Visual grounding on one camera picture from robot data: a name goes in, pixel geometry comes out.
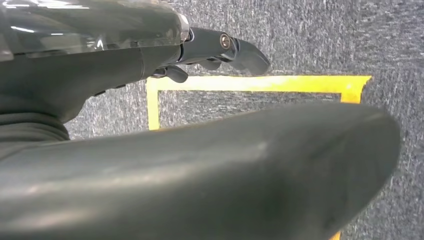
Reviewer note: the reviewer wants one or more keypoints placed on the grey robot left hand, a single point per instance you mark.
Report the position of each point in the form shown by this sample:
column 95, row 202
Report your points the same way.
column 198, row 179

